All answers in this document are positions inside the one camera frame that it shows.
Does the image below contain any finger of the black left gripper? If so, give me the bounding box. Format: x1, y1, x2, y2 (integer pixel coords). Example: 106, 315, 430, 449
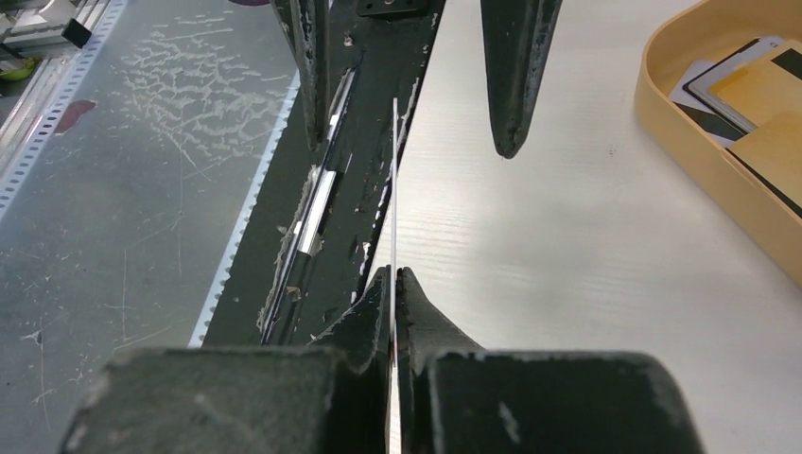
480, 0, 563, 159
270, 0, 330, 150

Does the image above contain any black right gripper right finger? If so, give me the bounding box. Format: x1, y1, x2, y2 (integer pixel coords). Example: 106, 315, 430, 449
396, 268, 704, 453

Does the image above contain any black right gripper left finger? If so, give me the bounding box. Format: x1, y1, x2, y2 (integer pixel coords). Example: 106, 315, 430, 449
60, 268, 391, 453

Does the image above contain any white card gold stripe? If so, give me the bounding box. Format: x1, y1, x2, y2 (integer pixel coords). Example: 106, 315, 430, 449
388, 97, 403, 453

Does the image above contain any gold card black stripe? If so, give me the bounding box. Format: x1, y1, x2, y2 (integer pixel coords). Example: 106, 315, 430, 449
708, 40, 801, 131

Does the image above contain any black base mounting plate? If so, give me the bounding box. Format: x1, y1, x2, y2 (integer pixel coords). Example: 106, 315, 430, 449
193, 1, 444, 347

